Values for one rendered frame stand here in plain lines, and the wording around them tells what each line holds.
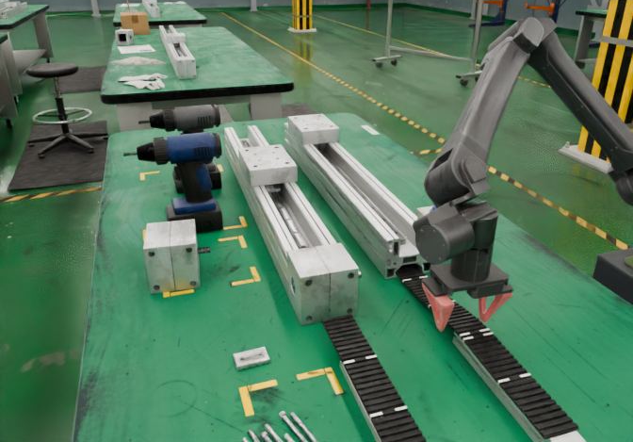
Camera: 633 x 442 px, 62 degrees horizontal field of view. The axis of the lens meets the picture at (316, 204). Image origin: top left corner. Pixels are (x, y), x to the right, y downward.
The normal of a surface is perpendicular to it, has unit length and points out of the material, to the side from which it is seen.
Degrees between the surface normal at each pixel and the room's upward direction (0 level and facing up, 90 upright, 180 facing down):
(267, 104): 90
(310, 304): 90
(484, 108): 45
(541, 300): 0
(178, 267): 90
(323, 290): 90
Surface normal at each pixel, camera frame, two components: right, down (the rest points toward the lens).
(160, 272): 0.22, 0.41
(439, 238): -0.79, 0.25
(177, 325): 0.00, -0.91
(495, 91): 0.40, -0.40
